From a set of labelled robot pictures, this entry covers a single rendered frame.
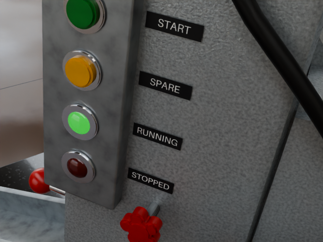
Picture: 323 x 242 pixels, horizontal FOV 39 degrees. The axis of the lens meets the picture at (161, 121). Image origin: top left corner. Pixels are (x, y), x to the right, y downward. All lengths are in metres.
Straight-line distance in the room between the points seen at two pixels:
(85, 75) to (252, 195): 0.17
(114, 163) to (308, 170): 0.17
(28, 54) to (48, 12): 3.19
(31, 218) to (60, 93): 0.45
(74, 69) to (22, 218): 0.49
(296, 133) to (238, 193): 0.08
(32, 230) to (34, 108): 2.13
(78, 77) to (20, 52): 3.23
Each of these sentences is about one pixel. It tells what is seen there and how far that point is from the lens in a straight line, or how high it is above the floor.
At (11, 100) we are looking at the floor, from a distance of 2.99.
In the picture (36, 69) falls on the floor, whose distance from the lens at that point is 3.35.
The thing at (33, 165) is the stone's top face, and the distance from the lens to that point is 1.15.
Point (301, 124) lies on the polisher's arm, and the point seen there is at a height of 1.37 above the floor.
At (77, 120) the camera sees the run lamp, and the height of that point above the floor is 1.32.
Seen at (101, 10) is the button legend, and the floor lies 1.43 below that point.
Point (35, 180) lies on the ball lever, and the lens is 0.56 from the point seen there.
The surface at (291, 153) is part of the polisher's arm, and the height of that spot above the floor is 1.34.
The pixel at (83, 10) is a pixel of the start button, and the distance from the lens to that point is 0.35.
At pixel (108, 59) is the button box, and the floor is 1.39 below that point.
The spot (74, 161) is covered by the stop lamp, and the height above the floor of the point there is 1.28.
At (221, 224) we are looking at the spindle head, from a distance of 0.43.
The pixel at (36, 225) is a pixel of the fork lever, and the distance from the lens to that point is 0.81.
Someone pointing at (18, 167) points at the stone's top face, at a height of 0.82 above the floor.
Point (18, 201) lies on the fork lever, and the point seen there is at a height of 0.98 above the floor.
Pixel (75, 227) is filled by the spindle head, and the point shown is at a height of 1.17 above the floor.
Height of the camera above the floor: 1.55
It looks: 33 degrees down
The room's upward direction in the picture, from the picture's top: 9 degrees clockwise
